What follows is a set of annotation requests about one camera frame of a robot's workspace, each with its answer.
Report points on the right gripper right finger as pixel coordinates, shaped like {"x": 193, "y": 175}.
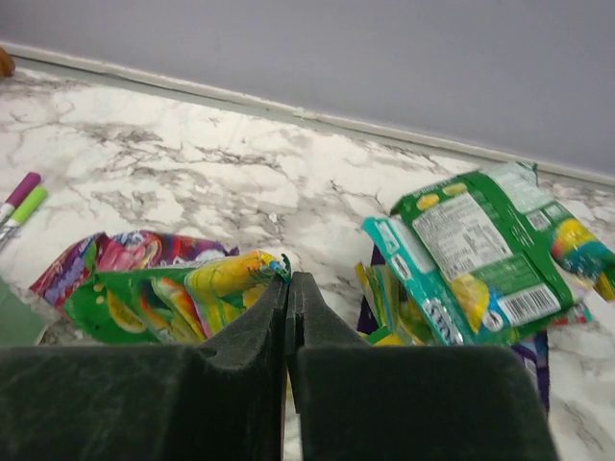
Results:
{"x": 362, "y": 402}

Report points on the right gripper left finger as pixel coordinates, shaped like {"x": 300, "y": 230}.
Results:
{"x": 222, "y": 400}

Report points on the teal snack packet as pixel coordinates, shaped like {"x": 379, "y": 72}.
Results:
{"x": 413, "y": 288}

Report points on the purple berries candy packet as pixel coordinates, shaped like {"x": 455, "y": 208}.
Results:
{"x": 136, "y": 249}

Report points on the green paper bag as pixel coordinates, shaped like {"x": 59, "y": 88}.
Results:
{"x": 20, "y": 325}

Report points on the purple snack packet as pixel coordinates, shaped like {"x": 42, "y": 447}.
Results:
{"x": 532, "y": 352}

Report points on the green pink pen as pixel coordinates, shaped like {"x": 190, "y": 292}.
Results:
{"x": 21, "y": 205}

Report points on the orange wooden rack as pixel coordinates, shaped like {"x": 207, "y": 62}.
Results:
{"x": 7, "y": 65}

